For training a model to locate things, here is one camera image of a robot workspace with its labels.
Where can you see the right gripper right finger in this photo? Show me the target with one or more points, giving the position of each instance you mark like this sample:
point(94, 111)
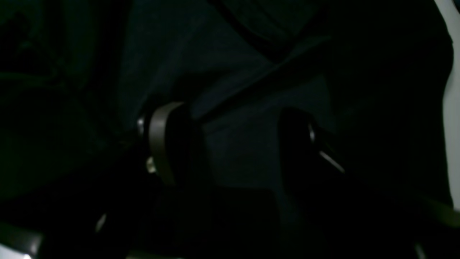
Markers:
point(359, 217)

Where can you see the black T-shirt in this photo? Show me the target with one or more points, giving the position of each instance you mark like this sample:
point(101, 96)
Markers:
point(76, 75)

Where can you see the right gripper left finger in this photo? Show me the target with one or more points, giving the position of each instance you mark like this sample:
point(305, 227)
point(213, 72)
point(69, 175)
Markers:
point(94, 212)

